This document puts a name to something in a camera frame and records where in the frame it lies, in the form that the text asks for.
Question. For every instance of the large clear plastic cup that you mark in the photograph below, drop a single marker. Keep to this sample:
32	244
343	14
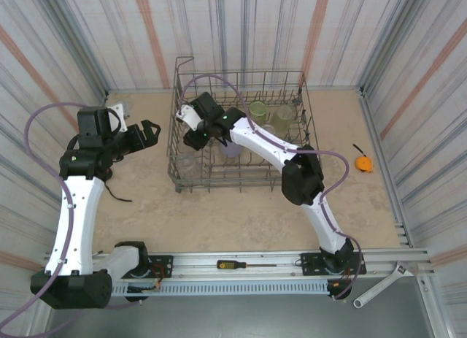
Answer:
188	166

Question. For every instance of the lilac plastic cup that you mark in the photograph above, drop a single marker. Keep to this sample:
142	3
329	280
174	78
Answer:
233	151

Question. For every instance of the green ribbed glass cup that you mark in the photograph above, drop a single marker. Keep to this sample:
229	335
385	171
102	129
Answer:
258	110

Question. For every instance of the small clear plastic cup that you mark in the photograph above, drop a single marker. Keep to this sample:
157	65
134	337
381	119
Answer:
269	130

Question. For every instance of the pale yellow frosted cup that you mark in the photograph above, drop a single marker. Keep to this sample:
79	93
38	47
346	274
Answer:
281	119

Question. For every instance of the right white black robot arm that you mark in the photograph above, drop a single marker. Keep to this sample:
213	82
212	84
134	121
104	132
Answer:
262	141

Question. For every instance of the yellow black screwdriver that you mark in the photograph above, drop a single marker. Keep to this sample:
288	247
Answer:
228	264

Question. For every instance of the grey metal sheet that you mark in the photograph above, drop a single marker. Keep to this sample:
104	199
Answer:
233	316

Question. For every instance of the silver adjustable wrench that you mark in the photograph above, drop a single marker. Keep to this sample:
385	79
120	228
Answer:
383	285

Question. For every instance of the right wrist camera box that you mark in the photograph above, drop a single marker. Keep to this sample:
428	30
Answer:
186	115

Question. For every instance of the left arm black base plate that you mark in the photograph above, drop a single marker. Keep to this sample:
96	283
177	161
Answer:
164	261

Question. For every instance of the aluminium mounting rail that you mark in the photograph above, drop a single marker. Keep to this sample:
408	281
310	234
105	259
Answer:
197	259

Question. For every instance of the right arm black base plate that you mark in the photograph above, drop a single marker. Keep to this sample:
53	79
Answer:
310	261

